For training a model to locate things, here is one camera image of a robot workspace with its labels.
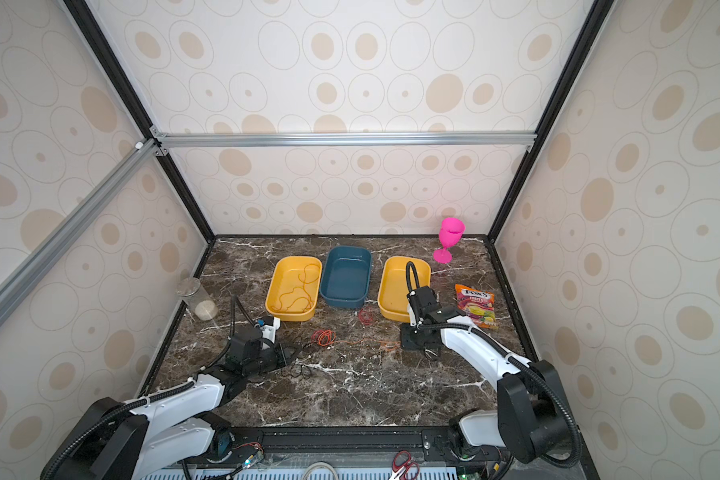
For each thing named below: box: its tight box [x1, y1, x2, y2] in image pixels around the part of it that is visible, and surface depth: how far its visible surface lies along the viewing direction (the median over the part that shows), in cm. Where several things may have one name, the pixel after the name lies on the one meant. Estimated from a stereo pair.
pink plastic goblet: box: [433, 217, 465, 265], surface depth 106 cm
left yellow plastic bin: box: [265, 256, 323, 322], surface depth 105 cm
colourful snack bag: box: [455, 284, 499, 329], surface depth 102 cm
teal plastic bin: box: [320, 246, 372, 309], surface depth 108 cm
